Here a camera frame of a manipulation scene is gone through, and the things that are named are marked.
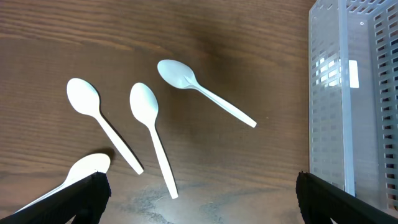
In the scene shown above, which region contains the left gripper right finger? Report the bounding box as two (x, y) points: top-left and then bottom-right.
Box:
(295, 171), (397, 224)

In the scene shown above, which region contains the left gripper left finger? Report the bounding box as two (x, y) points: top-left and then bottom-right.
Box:
(1, 172), (111, 224)

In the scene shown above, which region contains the white spoon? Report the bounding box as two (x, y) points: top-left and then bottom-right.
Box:
(157, 59), (257, 128)
(129, 83), (178, 199)
(67, 78), (144, 175)
(15, 153), (111, 213)

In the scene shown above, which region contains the clear plastic basket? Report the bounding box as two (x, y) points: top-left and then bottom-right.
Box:
(308, 0), (397, 216)

